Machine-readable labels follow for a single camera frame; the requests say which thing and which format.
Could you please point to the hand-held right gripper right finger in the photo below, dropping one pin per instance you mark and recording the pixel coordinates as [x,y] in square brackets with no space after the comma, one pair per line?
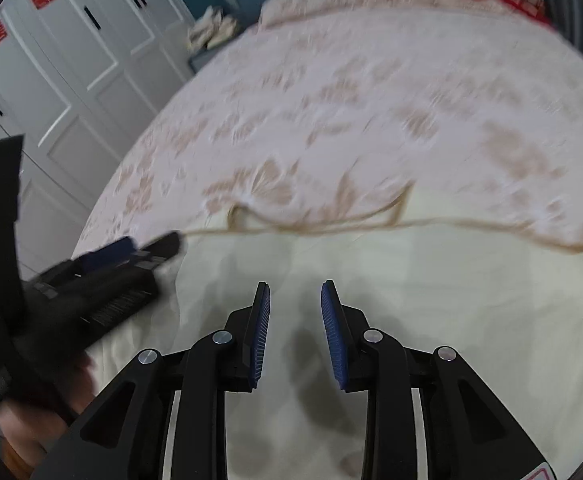
[332,335]

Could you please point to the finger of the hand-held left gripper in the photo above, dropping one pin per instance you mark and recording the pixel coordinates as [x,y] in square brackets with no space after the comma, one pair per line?
[161,246]
[106,252]

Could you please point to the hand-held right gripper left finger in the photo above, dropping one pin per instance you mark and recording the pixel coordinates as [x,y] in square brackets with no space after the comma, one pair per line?
[260,335]

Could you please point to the cream quilted jacket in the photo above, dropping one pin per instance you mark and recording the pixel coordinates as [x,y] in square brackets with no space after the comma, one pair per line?
[421,335]

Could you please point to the person's left forearm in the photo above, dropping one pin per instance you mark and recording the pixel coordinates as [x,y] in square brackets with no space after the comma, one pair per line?
[26,442]

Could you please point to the person's left hand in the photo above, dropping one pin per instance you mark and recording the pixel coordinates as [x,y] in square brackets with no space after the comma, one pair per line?
[83,382]

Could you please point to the white wardrobe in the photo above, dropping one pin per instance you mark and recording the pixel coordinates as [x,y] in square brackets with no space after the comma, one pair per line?
[71,85]

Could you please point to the grey nightstand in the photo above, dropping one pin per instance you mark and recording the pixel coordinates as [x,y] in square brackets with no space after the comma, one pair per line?
[206,57]

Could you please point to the pile of cream cloths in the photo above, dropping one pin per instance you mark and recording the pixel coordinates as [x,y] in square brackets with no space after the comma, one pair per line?
[211,27]

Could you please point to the bed with pink floral cover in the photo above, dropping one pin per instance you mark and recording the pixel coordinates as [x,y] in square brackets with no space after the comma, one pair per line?
[346,110]

